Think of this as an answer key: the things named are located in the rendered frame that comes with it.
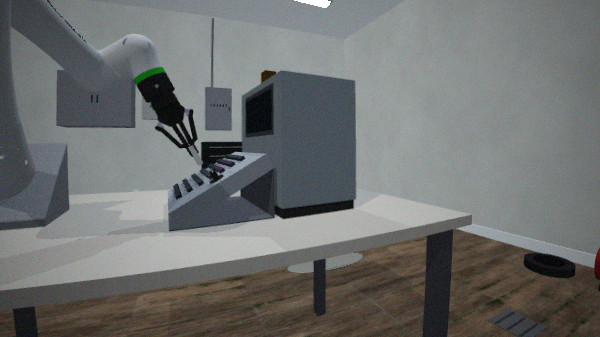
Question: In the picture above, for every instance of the grey machine console with keypad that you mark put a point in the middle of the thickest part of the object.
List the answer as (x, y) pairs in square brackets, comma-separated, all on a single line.
[(298, 153)]

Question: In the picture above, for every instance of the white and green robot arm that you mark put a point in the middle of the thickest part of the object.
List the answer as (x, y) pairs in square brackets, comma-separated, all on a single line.
[(133, 56)]

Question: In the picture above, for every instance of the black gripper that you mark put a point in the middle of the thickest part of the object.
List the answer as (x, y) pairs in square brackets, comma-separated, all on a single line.
[(171, 112)]

